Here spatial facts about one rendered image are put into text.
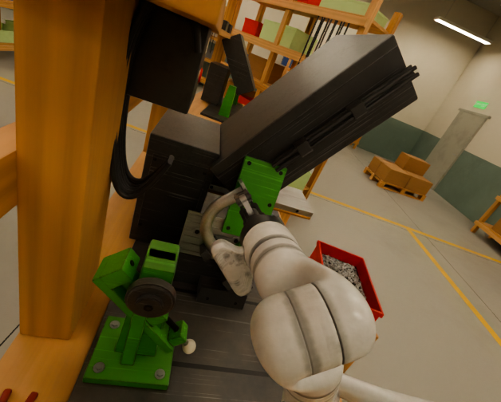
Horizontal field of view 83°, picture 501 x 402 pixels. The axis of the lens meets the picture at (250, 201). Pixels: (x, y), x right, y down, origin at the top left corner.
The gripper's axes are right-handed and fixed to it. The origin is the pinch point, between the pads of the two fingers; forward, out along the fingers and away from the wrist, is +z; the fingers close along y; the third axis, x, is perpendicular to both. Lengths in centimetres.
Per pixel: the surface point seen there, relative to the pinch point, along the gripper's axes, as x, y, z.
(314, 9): -158, 64, 273
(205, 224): 11.1, -2.6, 15.0
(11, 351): 51, -1, -2
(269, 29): -128, 77, 340
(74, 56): 9.7, 32.2, -11.9
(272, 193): -7.4, -4.8, 18.6
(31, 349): 48.7, -3.2, -1.0
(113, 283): 24.1, 3.9, -8.9
